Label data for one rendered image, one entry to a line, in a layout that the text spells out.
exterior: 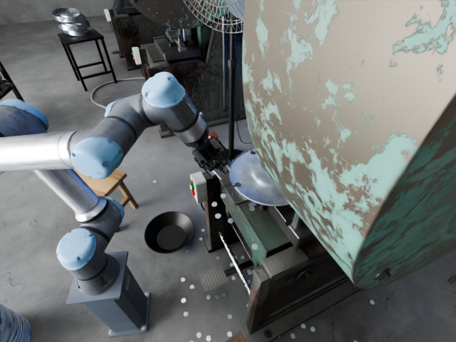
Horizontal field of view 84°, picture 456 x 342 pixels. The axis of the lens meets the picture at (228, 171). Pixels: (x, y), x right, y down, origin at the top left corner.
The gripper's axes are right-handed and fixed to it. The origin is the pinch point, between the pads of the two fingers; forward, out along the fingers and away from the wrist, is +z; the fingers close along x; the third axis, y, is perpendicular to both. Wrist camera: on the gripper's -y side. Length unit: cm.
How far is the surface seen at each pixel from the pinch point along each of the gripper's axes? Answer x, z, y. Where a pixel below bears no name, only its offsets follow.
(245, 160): 9.2, 13.6, -8.7
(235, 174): 2.8, 10.7, -4.2
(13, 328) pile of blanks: -115, 26, -22
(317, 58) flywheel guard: 9, -48, 39
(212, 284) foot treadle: -37, 61, 3
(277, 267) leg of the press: -4.2, 23.1, 26.1
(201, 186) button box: -11.5, 23.2, -20.0
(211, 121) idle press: 19, 100, -147
